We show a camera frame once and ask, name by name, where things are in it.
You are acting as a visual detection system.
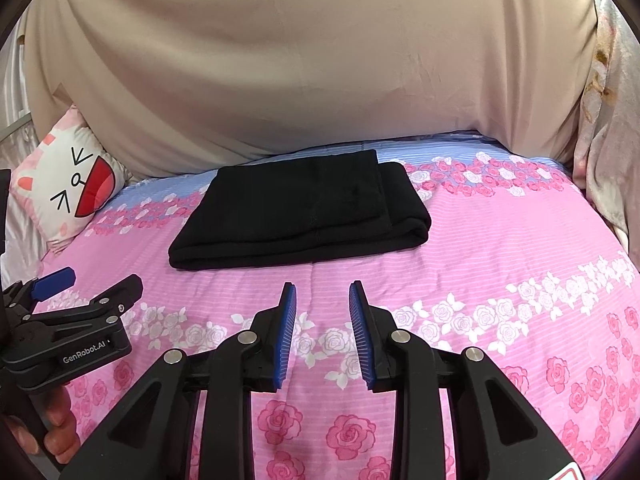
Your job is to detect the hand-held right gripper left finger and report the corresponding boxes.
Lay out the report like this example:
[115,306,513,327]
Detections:
[60,281,299,480]

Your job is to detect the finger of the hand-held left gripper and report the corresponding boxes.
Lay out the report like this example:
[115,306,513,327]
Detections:
[0,267,77,318]
[15,274,145,333]

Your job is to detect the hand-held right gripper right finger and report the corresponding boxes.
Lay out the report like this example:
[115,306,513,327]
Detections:
[348,280,588,480]

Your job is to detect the black pants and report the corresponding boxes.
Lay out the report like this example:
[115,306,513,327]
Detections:
[168,149,432,272]

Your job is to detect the person's left hand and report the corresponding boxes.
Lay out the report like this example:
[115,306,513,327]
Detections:
[4,386,85,467]

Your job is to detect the silvery satin cloth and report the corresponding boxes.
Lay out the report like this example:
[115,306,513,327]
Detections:
[0,130,56,291]

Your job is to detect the cat face pillow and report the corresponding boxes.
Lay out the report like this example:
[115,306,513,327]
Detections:
[10,105,133,256]

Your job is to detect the pink floral blanket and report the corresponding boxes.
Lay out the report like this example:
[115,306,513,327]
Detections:
[37,130,640,480]

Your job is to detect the beige cloth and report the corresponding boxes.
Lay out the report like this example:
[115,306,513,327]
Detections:
[22,0,601,181]

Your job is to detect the pale floral curtain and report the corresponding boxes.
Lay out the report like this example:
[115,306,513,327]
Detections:
[572,0,640,256]

